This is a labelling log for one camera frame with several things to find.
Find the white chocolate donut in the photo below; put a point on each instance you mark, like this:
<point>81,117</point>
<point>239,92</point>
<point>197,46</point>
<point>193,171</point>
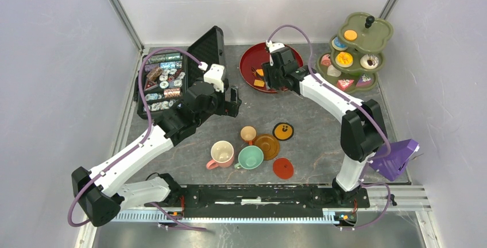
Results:
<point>369,61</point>

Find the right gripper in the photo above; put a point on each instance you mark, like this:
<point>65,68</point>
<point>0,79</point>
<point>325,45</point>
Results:
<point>267,70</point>

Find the mint green cup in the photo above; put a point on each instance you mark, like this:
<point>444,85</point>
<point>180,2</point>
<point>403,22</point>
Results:
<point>249,158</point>

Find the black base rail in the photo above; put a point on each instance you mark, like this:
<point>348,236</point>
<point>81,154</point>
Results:
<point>260,200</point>

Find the black open case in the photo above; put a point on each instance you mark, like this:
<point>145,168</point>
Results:
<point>168,75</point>

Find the green three-tier stand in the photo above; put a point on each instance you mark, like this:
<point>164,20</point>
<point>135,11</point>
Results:
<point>373,36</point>

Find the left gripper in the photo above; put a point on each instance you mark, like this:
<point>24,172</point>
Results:
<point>229,108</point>

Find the blue frosted donut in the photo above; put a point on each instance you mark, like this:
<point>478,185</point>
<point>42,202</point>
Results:
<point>337,45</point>

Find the purple triangle cake slice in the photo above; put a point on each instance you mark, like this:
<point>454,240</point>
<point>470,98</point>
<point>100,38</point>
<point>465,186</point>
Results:
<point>365,81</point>

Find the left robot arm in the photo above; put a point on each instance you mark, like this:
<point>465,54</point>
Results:
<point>102,192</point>

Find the brown saucer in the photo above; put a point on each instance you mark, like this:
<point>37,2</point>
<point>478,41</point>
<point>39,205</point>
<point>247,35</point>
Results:
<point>269,145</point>

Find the small orange cup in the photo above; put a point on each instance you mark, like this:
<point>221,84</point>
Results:
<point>248,134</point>

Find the pink roll cake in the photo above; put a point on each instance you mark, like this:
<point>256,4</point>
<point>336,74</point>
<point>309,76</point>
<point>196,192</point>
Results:
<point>325,60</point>

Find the purple plastic holder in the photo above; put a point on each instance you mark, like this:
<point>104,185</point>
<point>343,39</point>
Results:
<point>394,164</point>

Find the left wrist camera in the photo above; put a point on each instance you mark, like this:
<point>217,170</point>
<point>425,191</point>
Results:
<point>215,76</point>

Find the red round tray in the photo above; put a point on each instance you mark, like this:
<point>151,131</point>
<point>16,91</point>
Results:
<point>255,57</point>

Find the pink strawberry cake slice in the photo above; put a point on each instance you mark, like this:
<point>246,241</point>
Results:
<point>345,84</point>

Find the yellow frosted donut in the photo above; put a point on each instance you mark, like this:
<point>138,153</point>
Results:
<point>344,59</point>

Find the round orange cookie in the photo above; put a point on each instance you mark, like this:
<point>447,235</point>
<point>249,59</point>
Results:
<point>350,35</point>

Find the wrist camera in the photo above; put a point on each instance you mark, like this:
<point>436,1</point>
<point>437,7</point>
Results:
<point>215,76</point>
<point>273,47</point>

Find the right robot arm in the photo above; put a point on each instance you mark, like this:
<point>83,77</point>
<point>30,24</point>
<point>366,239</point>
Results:
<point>362,125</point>

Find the orange smiley coaster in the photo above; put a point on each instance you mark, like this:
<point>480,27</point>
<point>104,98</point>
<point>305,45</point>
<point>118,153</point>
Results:
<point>283,131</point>

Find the orange square cracker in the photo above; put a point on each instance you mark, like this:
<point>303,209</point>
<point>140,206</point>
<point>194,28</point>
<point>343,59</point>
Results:
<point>259,83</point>

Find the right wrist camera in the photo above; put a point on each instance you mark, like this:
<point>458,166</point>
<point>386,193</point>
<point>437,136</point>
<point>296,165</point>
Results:
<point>273,47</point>

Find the red round coaster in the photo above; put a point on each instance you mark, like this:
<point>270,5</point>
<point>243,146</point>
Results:
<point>283,168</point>

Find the pink mug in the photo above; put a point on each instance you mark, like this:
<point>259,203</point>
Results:
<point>222,155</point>

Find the white roll cake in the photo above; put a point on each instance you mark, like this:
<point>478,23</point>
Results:
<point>333,72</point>

